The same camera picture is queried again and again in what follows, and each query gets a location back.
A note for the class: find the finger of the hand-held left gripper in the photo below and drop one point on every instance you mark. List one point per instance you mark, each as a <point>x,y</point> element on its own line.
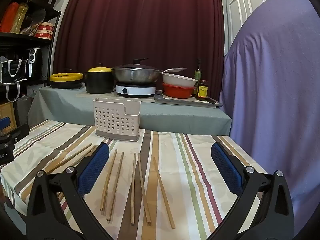
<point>3,123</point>
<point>21,132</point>

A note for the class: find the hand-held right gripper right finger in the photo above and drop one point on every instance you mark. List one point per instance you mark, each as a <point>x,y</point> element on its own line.
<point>226,166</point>

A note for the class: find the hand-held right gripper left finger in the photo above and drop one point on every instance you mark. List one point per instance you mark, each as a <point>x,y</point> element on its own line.
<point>93,165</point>

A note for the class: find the wooden chopstick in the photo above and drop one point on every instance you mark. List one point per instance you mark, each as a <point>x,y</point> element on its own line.
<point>109,178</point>
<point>86,153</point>
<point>72,156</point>
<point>143,187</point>
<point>115,186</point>
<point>163,192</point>

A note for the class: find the beige perforated utensil holder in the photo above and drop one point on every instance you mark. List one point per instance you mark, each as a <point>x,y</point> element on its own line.
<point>116,120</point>

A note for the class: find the brown cardboard box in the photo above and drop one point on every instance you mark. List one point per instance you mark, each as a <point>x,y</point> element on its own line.
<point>6,115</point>

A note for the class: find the striped tablecloth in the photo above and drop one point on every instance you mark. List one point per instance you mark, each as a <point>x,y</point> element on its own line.
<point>175,160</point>

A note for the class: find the black pan with yellow lid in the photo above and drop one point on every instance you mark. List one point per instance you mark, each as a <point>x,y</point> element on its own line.
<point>66,78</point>

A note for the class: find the grey-green table cover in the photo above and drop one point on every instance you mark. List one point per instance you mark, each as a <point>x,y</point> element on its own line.
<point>175,116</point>

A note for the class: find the grey tray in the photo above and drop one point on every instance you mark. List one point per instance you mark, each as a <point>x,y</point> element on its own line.
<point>185,101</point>

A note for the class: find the sauce jar with yellow label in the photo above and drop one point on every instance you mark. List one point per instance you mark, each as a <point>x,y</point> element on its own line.
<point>202,90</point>

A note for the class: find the black pot with yellow lid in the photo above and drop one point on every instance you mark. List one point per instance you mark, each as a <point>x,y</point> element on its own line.
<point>100,81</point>

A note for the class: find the black shelf unit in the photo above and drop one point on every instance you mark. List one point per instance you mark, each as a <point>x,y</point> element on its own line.
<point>25,41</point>

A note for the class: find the white induction cooker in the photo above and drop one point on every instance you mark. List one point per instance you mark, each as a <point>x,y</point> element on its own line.
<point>135,90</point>

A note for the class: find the person in purple shirt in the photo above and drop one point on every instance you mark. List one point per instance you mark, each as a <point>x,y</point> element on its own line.
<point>272,92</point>

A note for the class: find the red colander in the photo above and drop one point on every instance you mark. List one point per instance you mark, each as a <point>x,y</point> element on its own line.
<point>178,91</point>

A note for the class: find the dark oil bottle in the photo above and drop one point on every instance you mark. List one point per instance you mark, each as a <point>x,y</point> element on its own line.
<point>198,73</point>

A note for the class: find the steel wok with glass lid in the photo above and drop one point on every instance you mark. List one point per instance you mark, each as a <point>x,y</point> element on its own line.
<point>136,73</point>

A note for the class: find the red and white round tin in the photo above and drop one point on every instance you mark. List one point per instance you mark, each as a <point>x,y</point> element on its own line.
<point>43,30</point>

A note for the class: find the red package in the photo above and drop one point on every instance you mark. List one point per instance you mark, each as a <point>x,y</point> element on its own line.
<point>8,17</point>

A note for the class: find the yellow package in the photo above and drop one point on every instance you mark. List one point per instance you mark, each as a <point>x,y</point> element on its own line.
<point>18,17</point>

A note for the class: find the maroon curtain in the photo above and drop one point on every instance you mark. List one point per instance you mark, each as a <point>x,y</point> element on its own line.
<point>140,22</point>

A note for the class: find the white panelled door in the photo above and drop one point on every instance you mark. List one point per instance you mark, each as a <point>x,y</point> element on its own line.
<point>238,12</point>

